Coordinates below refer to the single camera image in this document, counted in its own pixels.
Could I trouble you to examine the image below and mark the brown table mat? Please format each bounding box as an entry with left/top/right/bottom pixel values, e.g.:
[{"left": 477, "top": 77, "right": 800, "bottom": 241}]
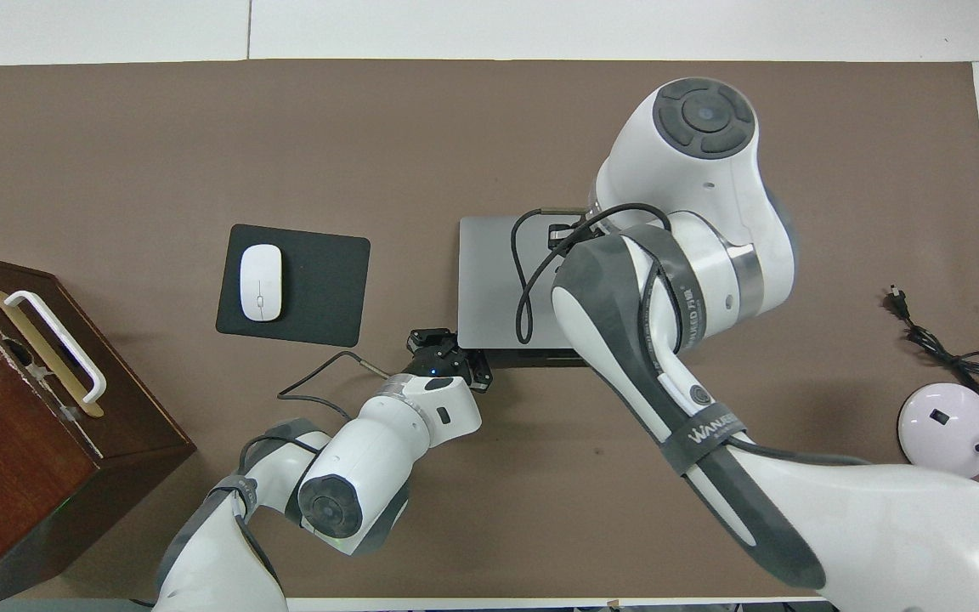
[{"left": 0, "top": 59, "right": 979, "bottom": 600}]

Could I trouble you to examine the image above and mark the black mouse pad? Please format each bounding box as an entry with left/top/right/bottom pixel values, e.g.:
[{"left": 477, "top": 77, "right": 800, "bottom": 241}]
[{"left": 216, "top": 224, "right": 371, "bottom": 349}]

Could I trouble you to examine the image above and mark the dark wooden box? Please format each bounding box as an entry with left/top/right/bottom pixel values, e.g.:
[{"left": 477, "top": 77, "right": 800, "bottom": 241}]
[{"left": 0, "top": 248, "right": 197, "bottom": 609}]

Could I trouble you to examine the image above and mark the black lamp power cord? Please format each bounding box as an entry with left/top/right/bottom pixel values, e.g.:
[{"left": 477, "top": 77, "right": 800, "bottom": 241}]
[{"left": 885, "top": 287, "right": 979, "bottom": 394}]

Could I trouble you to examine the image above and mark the silver grey laptop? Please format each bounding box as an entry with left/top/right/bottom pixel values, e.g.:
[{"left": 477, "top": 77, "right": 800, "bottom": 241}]
[{"left": 458, "top": 215, "right": 592, "bottom": 368}]

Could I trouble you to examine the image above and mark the gold handle plate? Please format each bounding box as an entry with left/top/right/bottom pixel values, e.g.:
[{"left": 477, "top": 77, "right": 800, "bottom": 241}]
[{"left": 0, "top": 289, "right": 105, "bottom": 419}]

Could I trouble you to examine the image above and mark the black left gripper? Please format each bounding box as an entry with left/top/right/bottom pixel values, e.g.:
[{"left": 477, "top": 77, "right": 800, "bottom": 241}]
[{"left": 407, "top": 328, "right": 493, "bottom": 392}]

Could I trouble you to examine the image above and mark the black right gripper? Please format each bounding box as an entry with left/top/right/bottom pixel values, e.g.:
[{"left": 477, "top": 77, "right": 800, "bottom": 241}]
[{"left": 548, "top": 222, "right": 592, "bottom": 250}]

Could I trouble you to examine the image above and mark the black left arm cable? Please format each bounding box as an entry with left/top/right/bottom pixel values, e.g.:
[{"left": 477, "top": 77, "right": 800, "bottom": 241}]
[{"left": 230, "top": 350, "right": 393, "bottom": 596}]

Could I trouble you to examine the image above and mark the white box handle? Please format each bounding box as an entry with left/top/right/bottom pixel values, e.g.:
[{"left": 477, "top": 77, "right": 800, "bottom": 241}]
[{"left": 3, "top": 291, "right": 108, "bottom": 405}]

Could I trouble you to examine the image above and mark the white computer mouse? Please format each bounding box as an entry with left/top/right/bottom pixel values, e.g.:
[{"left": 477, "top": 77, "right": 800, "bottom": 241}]
[{"left": 240, "top": 244, "right": 284, "bottom": 323}]

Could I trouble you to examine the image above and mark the white desk lamp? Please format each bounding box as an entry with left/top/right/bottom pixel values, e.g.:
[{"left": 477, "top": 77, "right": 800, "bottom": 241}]
[{"left": 897, "top": 303, "right": 979, "bottom": 479}]

